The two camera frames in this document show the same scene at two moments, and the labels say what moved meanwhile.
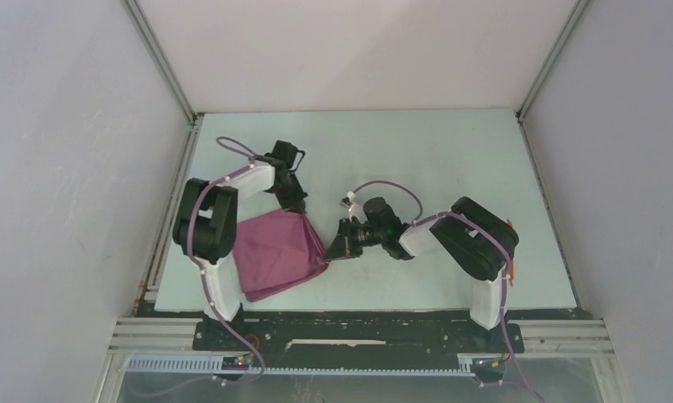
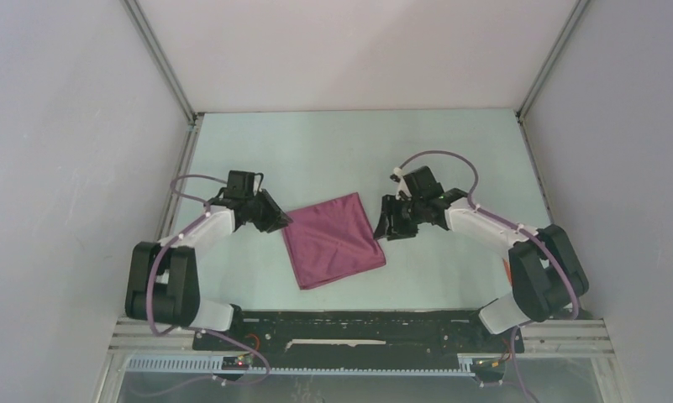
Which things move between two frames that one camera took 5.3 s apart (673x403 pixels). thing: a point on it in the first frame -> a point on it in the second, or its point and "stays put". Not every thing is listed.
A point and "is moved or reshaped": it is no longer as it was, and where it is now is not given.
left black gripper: x=295 y=202 -> x=276 y=219
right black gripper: x=343 y=246 -> x=384 y=229
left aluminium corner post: x=162 y=59 stays put
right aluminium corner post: x=578 y=10 stays put
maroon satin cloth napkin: x=275 y=251 is moved or reshaped
